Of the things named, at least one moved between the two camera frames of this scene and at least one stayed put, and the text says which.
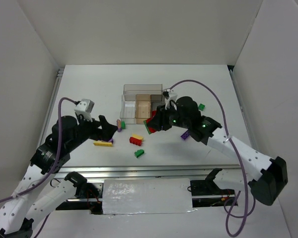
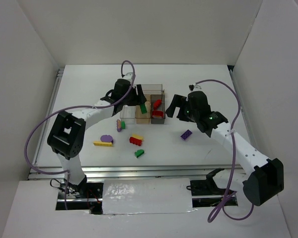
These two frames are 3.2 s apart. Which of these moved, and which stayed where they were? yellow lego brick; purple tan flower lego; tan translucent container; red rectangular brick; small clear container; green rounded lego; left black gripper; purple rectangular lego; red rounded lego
Moved: red rounded lego; red rectangular brick; left black gripper
Stayed: purple tan flower lego; tan translucent container; small clear container; purple rectangular lego; green rounded lego; yellow lego brick
